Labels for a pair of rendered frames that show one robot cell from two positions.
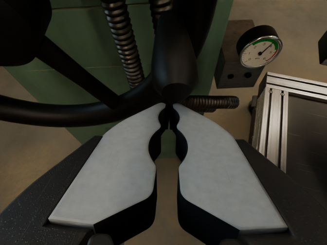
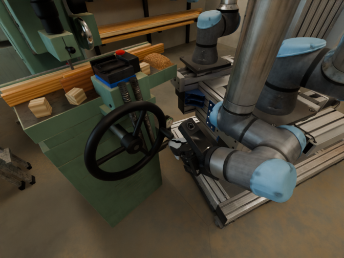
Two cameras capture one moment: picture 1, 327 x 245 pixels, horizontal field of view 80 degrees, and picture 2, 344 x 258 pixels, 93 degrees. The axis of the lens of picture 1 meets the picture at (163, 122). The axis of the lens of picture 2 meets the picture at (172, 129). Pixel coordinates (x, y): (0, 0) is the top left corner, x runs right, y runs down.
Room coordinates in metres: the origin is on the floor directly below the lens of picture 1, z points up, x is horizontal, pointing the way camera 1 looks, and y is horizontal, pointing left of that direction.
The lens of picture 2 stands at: (-0.20, 0.26, 1.21)
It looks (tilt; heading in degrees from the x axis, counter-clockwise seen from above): 44 degrees down; 315
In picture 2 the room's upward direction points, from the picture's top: 2 degrees counter-clockwise
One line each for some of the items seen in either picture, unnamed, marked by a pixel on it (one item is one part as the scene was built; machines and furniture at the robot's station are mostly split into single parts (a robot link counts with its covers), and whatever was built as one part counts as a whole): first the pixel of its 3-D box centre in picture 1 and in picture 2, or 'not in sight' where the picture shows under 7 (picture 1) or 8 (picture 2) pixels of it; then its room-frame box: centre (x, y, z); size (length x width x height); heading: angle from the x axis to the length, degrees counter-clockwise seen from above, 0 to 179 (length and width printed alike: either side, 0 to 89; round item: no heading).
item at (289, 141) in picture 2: not in sight; (272, 144); (-0.20, -0.08, 0.91); 0.11 x 0.11 x 0.08; 84
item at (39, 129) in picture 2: not in sight; (113, 90); (0.36, 0.01, 0.87); 0.61 x 0.30 x 0.06; 88
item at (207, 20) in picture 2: not in sight; (209, 27); (0.34, -0.59, 0.98); 0.13 x 0.12 x 0.14; 82
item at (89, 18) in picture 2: not in sight; (86, 30); (0.65, -0.07, 1.02); 0.09 x 0.07 x 0.12; 88
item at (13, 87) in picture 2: not in sight; (93, 67); (0.49, 0.01, 0.92); 0.60 x 0.02 x 0.05; 88
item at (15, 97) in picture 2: not in sight; (103, 67); (0.47, -0.02, 0.92); 0.67 x 0.02 x 0.04; 88
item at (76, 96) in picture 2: not in sight; (76, 96); (0.34, 0.15, 0.92); 0.04 x 0.03 x 0.04; 118
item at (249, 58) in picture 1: (255, 50); (166, 122); (0.25, -0.16, 0.65); 0.06 x 0.04 x 0.08; 88
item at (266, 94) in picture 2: not in sight; (277, 92); (-0.11, -0.39, 0.87); 0.15 x 0.15 x 0.10
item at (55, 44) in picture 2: not in sight; (61, 45); (0.49, 0.09, 1.03); 0.14 x 0.07 x 0.09; 178
